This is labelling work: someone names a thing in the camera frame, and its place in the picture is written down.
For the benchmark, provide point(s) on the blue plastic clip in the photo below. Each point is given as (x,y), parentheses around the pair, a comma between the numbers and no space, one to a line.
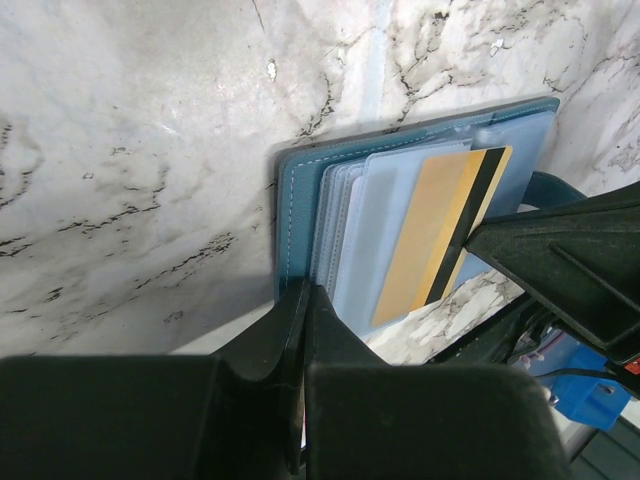
(596,402)

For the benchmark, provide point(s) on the gold striped credit card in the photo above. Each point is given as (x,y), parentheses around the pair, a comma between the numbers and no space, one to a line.
(451,196)

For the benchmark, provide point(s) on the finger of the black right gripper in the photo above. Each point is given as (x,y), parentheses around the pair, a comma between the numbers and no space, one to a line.
(580,261)

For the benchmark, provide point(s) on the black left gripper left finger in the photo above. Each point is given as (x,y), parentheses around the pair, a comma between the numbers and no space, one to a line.
(233,414)

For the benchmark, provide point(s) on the blue card holder wallet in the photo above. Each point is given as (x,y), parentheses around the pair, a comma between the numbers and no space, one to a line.
(341,207)

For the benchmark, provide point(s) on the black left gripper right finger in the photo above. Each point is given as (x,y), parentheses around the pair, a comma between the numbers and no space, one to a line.
(366,419)

